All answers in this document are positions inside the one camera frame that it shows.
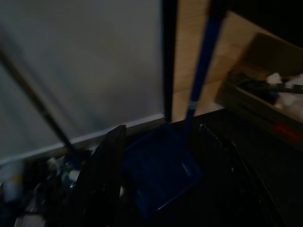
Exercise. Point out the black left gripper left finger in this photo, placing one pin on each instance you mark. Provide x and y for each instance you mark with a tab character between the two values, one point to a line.
101	177

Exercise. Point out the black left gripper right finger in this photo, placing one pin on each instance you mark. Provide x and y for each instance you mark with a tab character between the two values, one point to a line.
225	189

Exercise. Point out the clear plastic bottle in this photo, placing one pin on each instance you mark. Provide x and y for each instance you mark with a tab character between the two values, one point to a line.
71	176

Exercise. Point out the brown cardboard box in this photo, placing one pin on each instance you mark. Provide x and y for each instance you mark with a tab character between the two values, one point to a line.
255	111

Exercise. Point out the white crumpled paper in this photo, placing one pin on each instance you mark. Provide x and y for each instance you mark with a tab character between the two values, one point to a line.
274	78

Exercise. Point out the black door frame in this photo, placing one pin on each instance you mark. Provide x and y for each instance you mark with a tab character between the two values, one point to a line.
169	59

